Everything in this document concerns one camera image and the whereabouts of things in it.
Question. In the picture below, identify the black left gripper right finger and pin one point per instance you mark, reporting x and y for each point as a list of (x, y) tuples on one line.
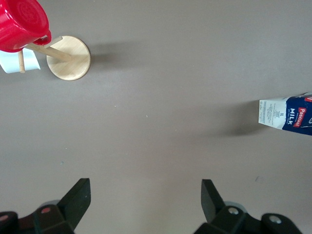
[(214, 207)]

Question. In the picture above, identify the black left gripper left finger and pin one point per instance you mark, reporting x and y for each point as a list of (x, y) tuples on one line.
[(73, 202)]

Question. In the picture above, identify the blue white milk carton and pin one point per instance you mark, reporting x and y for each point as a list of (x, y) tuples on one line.
[(292, 114)]

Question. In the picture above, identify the white cup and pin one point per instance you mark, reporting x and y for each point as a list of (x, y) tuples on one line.
[(30, 61)]

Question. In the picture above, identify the red plastic cup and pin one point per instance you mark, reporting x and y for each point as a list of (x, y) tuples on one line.
[(19, 24)]

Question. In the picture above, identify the brown table cover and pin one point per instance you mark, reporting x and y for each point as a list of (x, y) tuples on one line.
[(158, 97)]

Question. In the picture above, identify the wooden mug tree stand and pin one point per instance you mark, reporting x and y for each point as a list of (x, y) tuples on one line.
[(70, 65)]

